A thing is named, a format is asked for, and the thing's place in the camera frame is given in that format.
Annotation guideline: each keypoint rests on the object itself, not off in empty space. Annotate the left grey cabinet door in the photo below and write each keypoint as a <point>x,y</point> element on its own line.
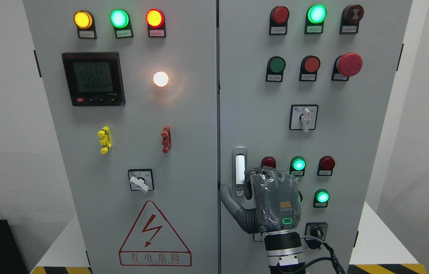
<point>186,188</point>

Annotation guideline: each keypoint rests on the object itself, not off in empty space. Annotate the red push button lower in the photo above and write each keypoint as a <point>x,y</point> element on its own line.
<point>300,197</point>

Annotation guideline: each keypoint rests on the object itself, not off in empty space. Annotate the green indicator light middle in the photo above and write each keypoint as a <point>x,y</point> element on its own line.
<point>297,166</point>

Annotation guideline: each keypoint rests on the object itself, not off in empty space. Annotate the green indicator light top right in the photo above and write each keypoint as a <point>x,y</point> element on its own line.
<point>314,19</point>

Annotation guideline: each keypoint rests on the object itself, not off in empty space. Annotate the red push button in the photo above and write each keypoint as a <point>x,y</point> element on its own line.
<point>309,68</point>
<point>300,197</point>

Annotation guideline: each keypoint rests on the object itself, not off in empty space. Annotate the red indicator light middle left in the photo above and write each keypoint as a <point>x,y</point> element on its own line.
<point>268,161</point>

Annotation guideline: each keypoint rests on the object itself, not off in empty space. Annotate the red electric hazard warning sticker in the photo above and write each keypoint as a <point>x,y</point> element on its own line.
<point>152,241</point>

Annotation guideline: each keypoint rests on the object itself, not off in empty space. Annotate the silver cabinet door handle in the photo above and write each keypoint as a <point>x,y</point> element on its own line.
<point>239,154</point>

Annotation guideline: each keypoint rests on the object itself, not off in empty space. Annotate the red indicator light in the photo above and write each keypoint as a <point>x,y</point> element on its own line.
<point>278,22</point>
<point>268,161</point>
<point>326,166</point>
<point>155,20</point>

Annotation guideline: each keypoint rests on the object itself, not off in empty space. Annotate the red emergency stop mushroom button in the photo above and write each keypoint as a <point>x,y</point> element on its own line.
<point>346,65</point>

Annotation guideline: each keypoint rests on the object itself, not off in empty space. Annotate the white glowing indicator light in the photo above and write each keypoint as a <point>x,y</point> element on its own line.
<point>161,79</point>

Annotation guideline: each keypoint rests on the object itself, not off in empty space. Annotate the small white rotary switch bottom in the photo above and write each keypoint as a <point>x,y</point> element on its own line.
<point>258,237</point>

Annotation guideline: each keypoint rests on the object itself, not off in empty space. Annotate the yellow terminal connector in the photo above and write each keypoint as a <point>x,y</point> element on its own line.
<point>105,140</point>

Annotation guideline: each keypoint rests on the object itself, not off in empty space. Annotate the green indicator light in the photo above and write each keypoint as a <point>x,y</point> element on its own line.
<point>121,24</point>
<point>314,19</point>
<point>297,166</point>

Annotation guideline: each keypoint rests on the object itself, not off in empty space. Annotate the red terminal connector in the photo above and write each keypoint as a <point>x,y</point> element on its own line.
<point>166,139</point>

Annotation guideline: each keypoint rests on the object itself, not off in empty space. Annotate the black rotary knob switch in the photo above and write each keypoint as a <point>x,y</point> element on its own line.
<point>318,230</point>

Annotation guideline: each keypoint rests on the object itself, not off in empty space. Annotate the red push button upper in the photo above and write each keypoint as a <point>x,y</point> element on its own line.
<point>309,68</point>

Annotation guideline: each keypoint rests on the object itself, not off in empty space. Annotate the red indicator light middle right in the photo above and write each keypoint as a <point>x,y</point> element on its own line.
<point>326,166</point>

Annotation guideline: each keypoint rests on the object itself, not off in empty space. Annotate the white rotary selector switch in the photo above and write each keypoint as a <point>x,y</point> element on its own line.
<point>141,180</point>
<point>303,117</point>

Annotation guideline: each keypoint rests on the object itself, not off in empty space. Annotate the grey cabinet door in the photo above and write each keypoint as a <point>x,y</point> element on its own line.
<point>255,114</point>
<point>186,188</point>

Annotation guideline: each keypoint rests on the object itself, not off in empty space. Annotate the dark red buzzer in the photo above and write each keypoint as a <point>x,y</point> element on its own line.
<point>350,18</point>

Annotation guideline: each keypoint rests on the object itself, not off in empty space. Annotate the left white rotary selector switch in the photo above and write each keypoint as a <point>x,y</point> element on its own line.
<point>141,180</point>

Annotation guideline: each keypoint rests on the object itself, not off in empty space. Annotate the green push button upper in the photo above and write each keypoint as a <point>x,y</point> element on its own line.
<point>275,70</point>

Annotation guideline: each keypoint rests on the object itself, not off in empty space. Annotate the green lit button lower right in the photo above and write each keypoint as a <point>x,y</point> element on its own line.
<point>321,198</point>

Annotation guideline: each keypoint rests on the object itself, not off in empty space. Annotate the red indicator light top right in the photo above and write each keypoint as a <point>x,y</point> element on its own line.
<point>278,22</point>

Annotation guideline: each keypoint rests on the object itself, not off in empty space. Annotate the right white rotary selector switch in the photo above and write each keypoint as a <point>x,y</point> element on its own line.
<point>303,117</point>

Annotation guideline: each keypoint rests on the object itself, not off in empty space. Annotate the green indicator light top left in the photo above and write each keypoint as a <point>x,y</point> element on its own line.
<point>121,24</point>

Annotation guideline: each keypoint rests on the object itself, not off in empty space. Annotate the red indicator light top left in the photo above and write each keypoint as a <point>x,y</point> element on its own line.
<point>155,20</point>

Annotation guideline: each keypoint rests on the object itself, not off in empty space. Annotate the yellow indicator light top left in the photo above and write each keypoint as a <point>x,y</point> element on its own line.
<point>85,24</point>

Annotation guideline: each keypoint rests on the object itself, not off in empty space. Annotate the black digital power meter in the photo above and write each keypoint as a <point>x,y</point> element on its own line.
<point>94,78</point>

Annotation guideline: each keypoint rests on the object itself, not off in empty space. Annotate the right grey cabinet door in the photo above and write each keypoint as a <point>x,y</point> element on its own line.
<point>255,114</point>

